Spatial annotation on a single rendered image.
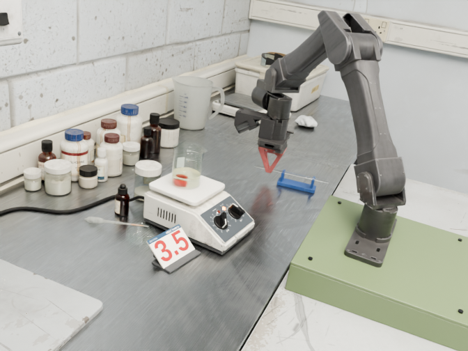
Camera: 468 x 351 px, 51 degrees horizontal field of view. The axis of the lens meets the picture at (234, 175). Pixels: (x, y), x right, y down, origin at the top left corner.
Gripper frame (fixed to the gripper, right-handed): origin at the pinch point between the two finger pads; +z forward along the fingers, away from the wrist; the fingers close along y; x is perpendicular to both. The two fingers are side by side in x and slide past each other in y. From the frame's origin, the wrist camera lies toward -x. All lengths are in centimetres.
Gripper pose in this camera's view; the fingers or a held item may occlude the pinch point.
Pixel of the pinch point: (269, 169)
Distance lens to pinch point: 130.2
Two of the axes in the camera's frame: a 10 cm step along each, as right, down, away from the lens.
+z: -1.2, 9.1, 3.9
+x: 9.5, 2.2, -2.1
